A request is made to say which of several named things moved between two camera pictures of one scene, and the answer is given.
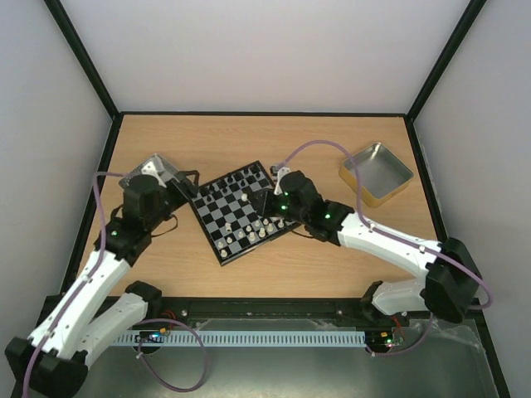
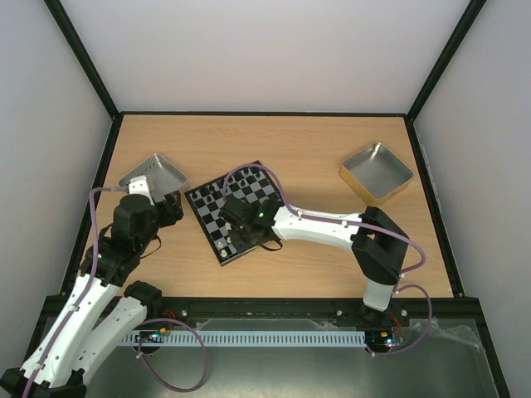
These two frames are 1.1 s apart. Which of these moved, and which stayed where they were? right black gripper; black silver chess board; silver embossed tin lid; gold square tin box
Moved: right black gripper
Stayed: gold square tin box; silver embossed tin lid; black silver chess board
